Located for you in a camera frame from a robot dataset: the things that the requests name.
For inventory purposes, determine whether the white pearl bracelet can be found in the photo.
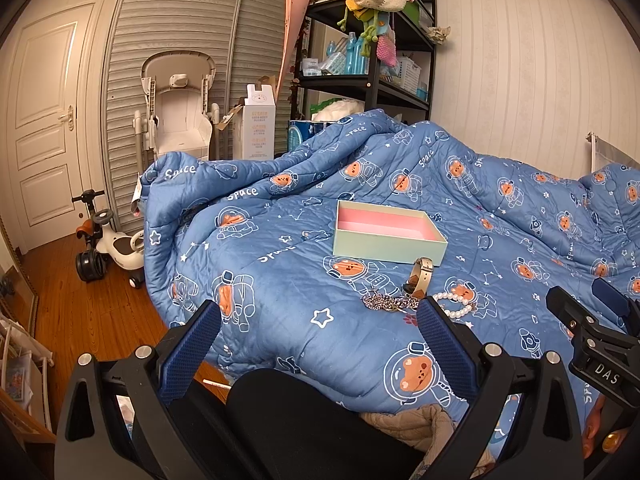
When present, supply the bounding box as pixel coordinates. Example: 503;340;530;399
432;290;478;321

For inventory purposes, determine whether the louvered wardrobe door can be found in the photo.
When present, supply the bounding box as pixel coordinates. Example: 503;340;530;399
101;0;290;234

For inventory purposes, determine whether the blue space bear quilt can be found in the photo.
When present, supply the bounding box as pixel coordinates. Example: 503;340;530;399
134;110;639;419

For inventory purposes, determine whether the white cardboard product box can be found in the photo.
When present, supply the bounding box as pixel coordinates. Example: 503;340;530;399
240;84;276;160

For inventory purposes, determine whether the children ride-on scooter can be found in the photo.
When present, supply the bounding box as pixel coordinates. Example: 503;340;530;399
72;188;144;289

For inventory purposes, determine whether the white panel door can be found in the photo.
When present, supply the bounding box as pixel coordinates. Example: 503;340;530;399
6;3;94;252

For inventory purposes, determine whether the chunky silver chain necklace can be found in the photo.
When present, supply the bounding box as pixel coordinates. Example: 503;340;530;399
360;289;420;313

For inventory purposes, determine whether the blue tissue pack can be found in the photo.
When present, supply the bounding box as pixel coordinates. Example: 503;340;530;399
286;120;331;152

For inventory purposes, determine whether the right human hand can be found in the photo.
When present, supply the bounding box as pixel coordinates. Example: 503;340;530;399
582;394;629;458

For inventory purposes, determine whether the beige strap wristwatch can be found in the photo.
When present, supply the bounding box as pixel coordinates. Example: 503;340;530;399
402;257;434;300

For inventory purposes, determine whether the black metal shelving unit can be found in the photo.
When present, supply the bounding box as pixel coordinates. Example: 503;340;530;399
291;0;436;119

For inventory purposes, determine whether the pink lined jewelry box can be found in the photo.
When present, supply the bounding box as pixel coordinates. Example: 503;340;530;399
333;200;448;266

